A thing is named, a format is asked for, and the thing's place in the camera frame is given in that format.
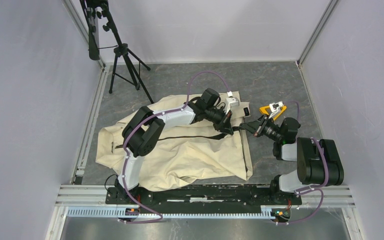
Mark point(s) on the yellow triangular plastic tool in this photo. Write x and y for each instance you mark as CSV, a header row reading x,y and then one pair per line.
x,y
265,110

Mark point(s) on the cream zip jacket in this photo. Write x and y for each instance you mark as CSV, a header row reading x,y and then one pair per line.
x,y
178,162

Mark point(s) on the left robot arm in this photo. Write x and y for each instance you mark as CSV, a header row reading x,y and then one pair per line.
x,y
142,133

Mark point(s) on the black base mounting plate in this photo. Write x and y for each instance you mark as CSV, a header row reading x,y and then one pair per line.
x,y
204,199

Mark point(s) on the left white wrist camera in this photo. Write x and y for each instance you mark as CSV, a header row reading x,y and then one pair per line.
x,y
230,102

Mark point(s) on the slotted aluminium rail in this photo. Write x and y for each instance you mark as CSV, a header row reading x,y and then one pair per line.
x,y
124,212

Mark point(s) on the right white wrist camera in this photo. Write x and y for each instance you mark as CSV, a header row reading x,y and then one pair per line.
x,y
275,108

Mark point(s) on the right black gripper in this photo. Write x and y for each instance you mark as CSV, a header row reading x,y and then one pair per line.
x,y
255,127

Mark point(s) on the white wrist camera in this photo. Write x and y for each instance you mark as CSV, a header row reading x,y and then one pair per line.
x,y
275,108
230,102

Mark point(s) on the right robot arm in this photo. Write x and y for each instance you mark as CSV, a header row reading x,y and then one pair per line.
x,y
318,163

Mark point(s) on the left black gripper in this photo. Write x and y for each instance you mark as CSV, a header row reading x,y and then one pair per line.
x,y
225,126

